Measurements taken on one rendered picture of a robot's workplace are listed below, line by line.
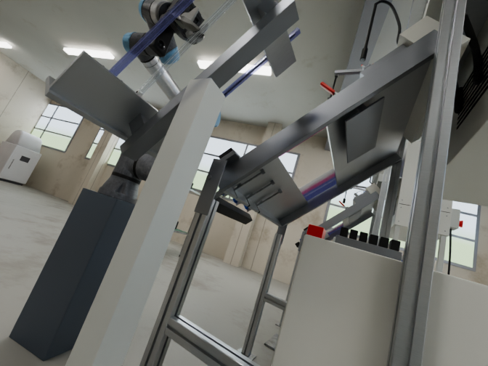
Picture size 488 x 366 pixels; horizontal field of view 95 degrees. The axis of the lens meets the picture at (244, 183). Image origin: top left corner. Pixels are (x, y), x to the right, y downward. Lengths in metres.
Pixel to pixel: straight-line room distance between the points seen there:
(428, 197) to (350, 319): 0.29
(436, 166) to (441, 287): 0.23
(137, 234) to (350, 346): 0.45
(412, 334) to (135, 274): 0.48
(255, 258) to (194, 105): 4.17
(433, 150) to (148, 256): 0.59
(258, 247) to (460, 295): 4.06
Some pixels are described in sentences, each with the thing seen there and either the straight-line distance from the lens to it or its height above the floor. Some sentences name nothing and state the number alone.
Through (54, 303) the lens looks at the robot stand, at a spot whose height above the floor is 0.16.
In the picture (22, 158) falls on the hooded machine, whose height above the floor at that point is 0.64.
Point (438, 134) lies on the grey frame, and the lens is 0.63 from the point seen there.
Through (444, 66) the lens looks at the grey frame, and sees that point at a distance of 0.72.
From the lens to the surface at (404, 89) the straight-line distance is 0.92.
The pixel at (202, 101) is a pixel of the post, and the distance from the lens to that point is 0.47.
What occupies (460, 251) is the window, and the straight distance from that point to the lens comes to 5.13.
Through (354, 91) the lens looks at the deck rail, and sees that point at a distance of 0.73.
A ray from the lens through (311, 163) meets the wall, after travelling 4.80.
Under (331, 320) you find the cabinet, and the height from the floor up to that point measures 0.46.
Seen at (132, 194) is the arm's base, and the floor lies 0.58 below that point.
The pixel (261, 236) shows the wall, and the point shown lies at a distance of 4.50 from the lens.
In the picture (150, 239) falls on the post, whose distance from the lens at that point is 0.43.
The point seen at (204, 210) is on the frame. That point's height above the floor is 0.60.
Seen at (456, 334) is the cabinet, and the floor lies 0.53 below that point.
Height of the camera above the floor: 0.57
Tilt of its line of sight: 13 degrees up
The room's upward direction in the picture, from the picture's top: 18 degrees clockwise
